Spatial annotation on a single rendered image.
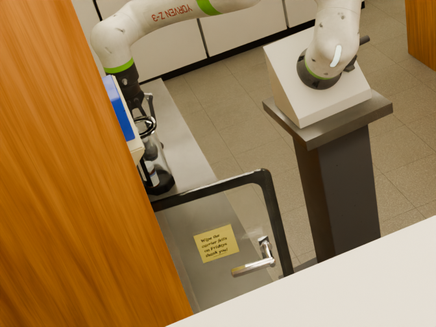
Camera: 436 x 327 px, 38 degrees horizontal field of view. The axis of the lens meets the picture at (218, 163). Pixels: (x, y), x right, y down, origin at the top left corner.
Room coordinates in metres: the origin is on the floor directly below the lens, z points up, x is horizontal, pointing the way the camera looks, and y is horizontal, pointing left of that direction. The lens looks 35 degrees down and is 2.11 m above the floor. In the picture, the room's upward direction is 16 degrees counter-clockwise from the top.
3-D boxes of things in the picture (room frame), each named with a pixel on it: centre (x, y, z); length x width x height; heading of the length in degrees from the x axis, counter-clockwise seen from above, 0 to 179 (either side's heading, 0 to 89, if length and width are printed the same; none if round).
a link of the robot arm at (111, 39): (1.76, 0.19, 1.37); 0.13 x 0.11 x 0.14; 136
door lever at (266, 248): (0.92, -0.01, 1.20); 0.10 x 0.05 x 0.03; 91
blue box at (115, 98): (1.02, 0.18, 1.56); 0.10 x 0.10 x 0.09; 8
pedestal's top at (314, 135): (1.81, -0.40, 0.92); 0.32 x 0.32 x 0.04; 13
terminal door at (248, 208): (0.95, 0.06, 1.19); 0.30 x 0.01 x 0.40; 91
